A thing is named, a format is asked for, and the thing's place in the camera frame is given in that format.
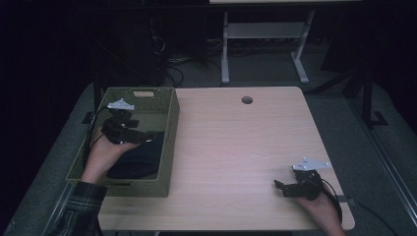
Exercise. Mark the dark navy garment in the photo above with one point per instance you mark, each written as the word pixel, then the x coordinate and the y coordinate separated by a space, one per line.
pixel 141 162

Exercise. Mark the metal floor rail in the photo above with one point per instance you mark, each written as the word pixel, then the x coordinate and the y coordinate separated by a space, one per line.
pixel 55 203
pixel 390 164

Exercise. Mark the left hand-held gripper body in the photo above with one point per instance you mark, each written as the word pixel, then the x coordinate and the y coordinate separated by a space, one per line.
pixel 118 131

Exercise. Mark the grey tape strip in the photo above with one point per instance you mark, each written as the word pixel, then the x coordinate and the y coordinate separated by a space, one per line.
pixel 342 198

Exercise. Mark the person's left hand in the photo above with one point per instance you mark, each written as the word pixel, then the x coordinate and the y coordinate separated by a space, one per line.
pixel 100 160

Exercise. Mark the green woven basket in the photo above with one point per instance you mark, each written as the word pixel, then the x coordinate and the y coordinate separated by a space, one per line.
pixel 154 111

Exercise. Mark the person's right hand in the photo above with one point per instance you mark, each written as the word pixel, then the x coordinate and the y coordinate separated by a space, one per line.
pixel 323 211

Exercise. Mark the white metal stand frame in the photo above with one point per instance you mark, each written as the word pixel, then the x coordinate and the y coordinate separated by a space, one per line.
pixel 265 30

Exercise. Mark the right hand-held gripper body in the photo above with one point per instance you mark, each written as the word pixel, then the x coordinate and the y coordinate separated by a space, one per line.
pixel 308 185

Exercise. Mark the black stand leg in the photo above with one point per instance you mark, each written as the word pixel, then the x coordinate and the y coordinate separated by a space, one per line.
pixel 97 95
pixel 367 105

